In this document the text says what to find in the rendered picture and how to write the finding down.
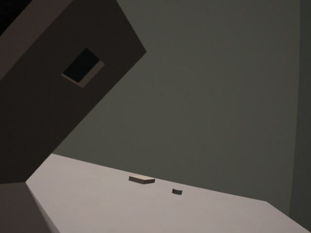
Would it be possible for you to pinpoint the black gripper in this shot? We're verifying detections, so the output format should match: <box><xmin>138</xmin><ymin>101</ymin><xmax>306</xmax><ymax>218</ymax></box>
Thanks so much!
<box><xmin>0</xmin><ymin>12</ymin><xmax>15</xmax><ymax>36</ymax></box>

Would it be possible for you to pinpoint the short grey cylinder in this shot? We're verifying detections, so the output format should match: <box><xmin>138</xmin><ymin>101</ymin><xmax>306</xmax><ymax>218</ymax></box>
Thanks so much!
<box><xmin>173</xmin><ymin>188</ymin><xmax>182</xmax><ymax>195</ymax></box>

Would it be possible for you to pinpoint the tan flat rectangular block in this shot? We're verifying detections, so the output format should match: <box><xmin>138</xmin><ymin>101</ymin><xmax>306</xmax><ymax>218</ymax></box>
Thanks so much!
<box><xmin>129</xmin><ymin>175</ymin><xmax>155</xmax><ymax>184</ymax></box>

